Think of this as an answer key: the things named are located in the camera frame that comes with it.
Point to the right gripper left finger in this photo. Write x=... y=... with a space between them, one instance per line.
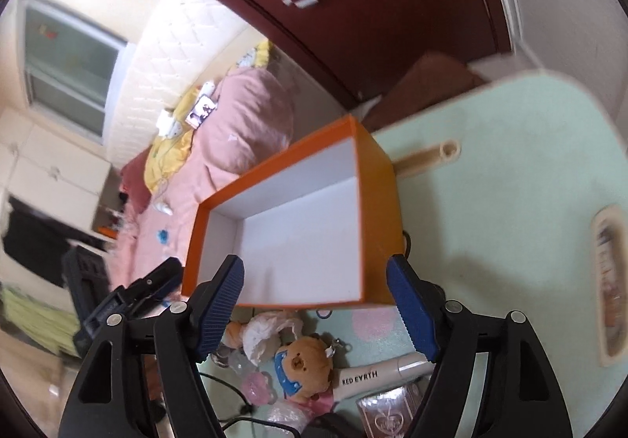
x=111 y=396

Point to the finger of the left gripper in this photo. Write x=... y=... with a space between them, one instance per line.
x=135 y=301

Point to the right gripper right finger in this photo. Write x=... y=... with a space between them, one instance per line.
x=520 y=393

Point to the white cloth bag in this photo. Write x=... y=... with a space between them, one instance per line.
x=261 y=336

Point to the brown playing card box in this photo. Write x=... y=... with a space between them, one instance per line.
x=390 y=413

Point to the pink heart plastic case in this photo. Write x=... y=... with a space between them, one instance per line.
x=257 y=388

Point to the orange cardboard box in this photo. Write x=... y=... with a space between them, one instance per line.
x=314 y=225

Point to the brown bear plush pouch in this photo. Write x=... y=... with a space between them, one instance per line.
x=304 y=368

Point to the white cosmetic tube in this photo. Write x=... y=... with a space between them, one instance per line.
x=353 y=381

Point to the black wallet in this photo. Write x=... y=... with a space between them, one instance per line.
x=331 y=425

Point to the yellow pillow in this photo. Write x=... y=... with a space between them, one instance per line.
x=170 y=151

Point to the pink quilt bed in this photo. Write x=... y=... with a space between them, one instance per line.
x=254 y=121

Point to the mint green folding table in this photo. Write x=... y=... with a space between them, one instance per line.
x=498 y=191

